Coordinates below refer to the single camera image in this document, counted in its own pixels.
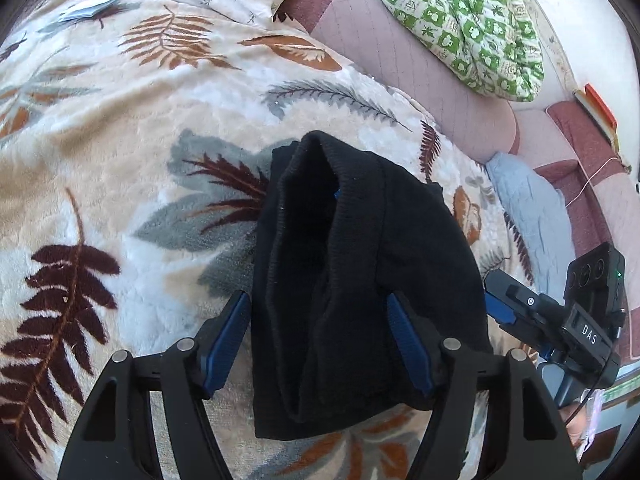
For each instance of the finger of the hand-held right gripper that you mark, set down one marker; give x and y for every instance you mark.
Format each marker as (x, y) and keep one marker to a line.
(500, 310)

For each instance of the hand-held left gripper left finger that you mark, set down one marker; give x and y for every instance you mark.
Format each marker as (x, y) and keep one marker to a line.
(227, 345)

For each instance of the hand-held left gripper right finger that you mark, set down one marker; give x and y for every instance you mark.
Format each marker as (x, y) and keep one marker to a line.
(407, 340)

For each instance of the black pants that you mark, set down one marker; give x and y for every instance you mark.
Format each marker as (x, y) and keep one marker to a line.
(360, 260)

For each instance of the person's right hand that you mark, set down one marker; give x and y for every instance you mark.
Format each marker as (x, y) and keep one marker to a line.
(572, 425)

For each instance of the light blue cloth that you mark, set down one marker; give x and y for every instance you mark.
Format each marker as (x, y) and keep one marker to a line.
(535, 220)

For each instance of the pink patchwork quilt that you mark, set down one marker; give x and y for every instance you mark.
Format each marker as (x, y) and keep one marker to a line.
(580, 135)

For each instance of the leaf-print fleece blanket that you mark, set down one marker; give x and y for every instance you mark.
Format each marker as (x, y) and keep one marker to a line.
(125, 160)

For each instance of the red book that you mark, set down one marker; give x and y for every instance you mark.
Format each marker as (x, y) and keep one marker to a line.
(597, 110)

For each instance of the pink bolster cushion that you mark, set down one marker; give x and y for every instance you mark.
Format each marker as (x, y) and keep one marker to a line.
(415, 85)

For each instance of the green patterned cloth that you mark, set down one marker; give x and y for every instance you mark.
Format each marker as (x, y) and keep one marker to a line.
(460, 25)

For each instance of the white paper booklet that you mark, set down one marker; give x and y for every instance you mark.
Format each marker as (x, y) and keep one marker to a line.
(87, 8)

